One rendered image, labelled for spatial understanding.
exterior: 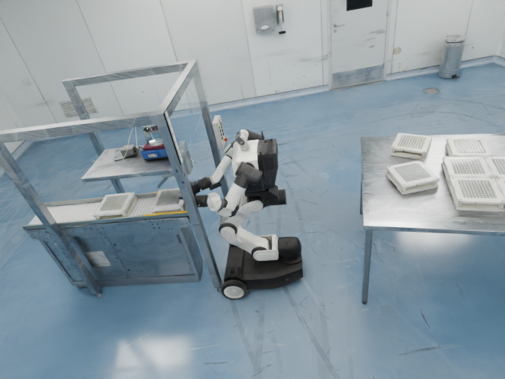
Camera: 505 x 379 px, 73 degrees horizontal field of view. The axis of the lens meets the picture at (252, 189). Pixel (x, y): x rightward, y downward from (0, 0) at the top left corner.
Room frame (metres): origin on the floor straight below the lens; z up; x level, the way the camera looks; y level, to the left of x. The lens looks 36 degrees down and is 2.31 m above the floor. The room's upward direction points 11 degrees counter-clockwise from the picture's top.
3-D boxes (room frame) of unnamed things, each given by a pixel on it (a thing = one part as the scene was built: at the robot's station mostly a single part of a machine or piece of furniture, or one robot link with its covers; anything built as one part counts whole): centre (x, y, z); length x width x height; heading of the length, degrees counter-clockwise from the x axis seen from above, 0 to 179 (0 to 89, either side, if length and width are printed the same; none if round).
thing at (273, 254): (1.96, -0.02, 0.28); 0.21 x 0.20 x 0.13; 80
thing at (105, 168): (2.08, 0.74, 1.22); 0.62 x 0.38 x 0.04; 80
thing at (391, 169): (1.79, -1.08, 0.89); 0.25 x 0.24 x 0.02; 1
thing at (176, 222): (2.15, 1.11, 0.75); 1.30 x 0.29 x 0.10; 80
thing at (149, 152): (2.10, 0.56, 1.29); 0.21 x 0.20 x 0.09; 170
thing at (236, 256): (1.97, 0.01, 0.19); 0.64 x 0.52 x 0.33; 80
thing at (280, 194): (1.95, -0.09, 0.82); 0.28 x 0.13 x 0.18; 80
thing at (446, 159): (1.74, -1.42, 0.89); 0.25 x 0.24 x 0.02; 159
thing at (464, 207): (1.51, -1.33, 0.84); 0.24 x 0.24 x 0.02; 69
